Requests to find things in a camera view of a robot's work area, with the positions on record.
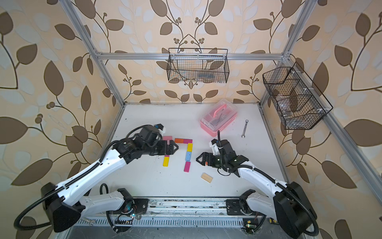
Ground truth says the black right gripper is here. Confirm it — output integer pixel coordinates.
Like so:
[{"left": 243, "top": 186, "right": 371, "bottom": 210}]
[{"left": 196, "top": 152, "right": 227, "bottom": 168}]

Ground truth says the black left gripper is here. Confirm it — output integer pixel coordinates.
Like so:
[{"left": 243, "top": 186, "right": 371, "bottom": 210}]
[{"left": 140, "top": 139, "right": 178, "bottom": 156}]

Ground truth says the thin yellow block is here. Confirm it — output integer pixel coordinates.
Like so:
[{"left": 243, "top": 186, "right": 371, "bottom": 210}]
[{"left": 163, "top": 156, "right": 170, "bottom": 167}]

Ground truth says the magenta slanted block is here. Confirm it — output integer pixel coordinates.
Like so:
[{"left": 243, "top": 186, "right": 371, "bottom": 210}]
[{"left": 184, "top": 161, "right": 191, "bottom": 172}]

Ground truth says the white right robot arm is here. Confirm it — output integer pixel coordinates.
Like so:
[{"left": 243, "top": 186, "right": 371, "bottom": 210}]
[{"left": 196, "top": 137, "right": 319, "bottom": 239}]

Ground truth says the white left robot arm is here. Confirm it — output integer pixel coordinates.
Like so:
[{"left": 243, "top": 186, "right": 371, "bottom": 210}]
[{"left": 14, "top": 124, "right": 179, "bottom": 232}]

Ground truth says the ridged wood block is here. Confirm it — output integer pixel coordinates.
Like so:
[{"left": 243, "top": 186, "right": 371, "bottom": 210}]
[{"left": 201, "top": 173, "right": 213, "bottom": 183}]

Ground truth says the pink plastic storage box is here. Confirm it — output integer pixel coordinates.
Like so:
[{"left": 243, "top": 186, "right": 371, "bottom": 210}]
[{"left": 200, "top": 99, "right": 238, "bottom": 137}]

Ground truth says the silver wrench on table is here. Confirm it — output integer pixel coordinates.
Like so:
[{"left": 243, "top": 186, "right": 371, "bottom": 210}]
[{"left": 241, "top": 119, "right": 249, "bottom": 138}]

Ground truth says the yellow black screwdriver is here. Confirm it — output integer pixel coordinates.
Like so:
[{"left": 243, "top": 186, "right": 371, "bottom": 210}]
[{"left": 269, "top": 218, "right": 278, "bottom": 225}]

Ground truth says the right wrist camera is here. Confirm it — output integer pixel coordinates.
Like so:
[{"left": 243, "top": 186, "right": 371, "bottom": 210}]
[{"left": 209, "top": 139, "right": 221, "bottom": 155}]

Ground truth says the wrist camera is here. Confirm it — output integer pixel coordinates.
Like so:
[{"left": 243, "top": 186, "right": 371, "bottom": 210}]
[
  {"left": 154, "top": 124, "right": 166, "bottom": 135},
  {"left": 209, "top": 139, "right": 221, "bottom": 155}
]

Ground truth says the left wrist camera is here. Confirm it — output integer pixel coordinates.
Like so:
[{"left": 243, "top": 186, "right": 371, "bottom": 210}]
[{"left": 154, "top": 124, "right": 166, "bottom": 135}]

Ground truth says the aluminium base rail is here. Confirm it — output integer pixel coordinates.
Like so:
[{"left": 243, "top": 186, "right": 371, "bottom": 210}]
[{"left": 65, "top": 196, "right": 312, "bottom": 229}]

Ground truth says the black wire basket back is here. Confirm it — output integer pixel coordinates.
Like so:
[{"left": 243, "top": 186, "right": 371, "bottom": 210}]
[{"left": 166, "top": 47, "right": 230, "bottom": 83}]

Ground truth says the black wire basket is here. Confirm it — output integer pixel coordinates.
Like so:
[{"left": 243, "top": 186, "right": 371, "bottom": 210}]
[
  {"left": 262, "top": 62, "right": 333, "bottom": 130},
  {"left": 166, "top": 47, "right": 230, "bottom": 83}
]

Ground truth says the silver wrench on rail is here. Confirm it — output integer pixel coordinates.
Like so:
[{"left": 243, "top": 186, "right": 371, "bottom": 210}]
[{"left": 81, "top": 218, "right": 96, "bottom": 226}]

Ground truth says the black wire basket right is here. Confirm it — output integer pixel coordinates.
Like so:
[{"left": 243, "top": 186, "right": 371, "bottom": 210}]
[{"left": 262, "top": 62, "right": 333, "bottom": 130}]

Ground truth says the aluminium frame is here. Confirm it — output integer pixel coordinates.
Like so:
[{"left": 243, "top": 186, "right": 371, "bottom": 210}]
[{"left": 60, "top": 1, "right": 382, "bottom": 202}]

